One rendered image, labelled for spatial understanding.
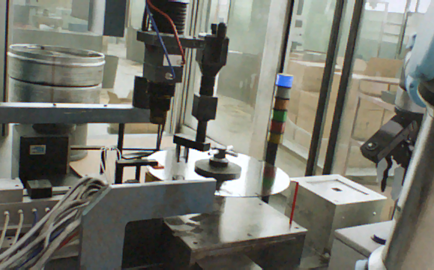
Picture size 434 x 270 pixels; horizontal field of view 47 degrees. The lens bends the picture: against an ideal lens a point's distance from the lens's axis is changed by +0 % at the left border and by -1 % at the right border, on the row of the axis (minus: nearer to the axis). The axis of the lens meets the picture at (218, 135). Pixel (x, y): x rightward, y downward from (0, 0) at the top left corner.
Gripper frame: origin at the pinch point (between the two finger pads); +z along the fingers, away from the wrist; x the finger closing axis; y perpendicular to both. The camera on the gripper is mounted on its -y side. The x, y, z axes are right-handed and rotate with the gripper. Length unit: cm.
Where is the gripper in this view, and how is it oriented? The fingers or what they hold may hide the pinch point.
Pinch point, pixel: (387, 191)
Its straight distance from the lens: 116.8
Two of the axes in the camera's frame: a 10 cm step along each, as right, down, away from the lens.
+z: -0.4, 8.9, 4.6
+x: -4.7, -4.2, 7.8
